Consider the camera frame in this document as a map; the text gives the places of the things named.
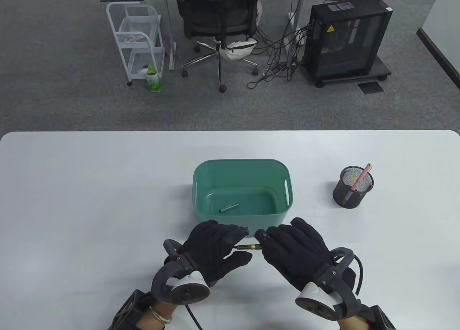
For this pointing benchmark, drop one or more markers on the person's right thumb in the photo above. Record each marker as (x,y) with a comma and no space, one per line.
(268,256)

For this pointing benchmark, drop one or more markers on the white metal trolley cart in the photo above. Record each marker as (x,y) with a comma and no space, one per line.
(143,42)

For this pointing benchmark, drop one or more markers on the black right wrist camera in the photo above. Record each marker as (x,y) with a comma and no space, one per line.
(381,319)

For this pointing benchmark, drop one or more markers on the person's left forearm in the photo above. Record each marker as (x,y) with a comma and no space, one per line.
(152,321)

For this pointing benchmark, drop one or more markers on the person's right hand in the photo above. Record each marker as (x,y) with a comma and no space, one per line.
(298,254)

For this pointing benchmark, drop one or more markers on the grey desk leg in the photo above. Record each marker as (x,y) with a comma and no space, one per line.
(293,28)

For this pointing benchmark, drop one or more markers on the white bag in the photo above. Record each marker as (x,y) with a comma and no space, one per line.
(239,50)

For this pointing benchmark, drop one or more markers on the black office chair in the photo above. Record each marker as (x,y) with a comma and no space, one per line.
(215,14)

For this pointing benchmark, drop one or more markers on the green pen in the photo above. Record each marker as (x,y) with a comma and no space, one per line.
(249,247)

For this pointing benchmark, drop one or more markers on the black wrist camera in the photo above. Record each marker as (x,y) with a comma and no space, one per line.
(381,319)
(125,314)

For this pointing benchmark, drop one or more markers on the person's left thumb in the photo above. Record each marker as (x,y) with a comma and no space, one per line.
(239,261)

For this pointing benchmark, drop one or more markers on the person's right forearm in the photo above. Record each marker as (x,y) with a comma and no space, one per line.
(354,324)

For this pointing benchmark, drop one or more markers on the black computer tower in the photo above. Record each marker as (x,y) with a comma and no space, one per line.
(345,39)

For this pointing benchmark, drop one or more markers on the wrist tracker controller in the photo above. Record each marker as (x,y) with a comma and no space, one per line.
(179,290)
(323,301)

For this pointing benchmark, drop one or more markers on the person's left hand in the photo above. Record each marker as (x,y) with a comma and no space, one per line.
(208,243)

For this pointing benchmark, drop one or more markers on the right wrist tracker controller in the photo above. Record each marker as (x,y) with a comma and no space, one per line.
(323,301)

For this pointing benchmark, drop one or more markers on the pink pen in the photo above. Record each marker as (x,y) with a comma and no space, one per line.
(361,179)

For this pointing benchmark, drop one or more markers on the white desk leg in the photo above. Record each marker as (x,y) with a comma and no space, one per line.
(169,24)

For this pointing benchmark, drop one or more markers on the black wheeled computer stand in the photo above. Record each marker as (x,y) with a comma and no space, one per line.
(381,69)

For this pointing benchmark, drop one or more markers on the green refill pouch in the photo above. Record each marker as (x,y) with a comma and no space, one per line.
(153,80)

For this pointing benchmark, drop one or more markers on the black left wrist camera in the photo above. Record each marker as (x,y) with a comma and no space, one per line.
(125,314)

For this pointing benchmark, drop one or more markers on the left wrist tracker controller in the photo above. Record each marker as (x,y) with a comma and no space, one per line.
(179,290)

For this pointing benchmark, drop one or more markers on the green pen cap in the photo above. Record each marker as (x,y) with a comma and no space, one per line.
(229,207)

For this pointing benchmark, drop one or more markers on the black mesh pen holder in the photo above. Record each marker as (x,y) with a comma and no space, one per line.
(350,197)

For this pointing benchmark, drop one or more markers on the black floor outlet cover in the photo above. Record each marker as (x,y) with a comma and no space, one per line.
(371,87)

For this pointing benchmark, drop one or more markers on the green plastic storage bin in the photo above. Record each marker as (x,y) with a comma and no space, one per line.
(212,186)

